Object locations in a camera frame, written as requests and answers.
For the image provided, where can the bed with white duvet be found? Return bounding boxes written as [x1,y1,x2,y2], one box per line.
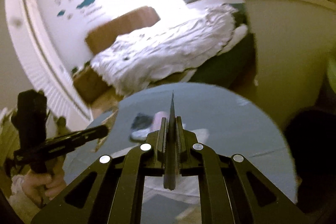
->
[91,4,248,96]

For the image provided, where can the person's left hand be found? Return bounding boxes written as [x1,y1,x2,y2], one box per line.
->
[22,156,67,207]

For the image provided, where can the wooden headboard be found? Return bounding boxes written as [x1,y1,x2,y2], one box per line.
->
[85,6,160,55]

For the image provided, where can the round blue star rug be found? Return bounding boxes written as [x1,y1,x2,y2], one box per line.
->
[63,82,299,224]

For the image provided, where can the wooden bedside table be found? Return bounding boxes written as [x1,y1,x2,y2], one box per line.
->
[73,66,109,105]

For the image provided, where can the black round trash bin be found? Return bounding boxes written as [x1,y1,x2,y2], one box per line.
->
[283,107,335,214]

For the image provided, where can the green air purifier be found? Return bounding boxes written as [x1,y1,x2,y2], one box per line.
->
[326,56,336,93]

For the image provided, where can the white dresser cabinet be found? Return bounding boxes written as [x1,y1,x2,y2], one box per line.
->
[244,0,335,127]

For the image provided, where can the dark and pink rug trash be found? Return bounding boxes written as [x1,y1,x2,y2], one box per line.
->
[129,111,169,143]

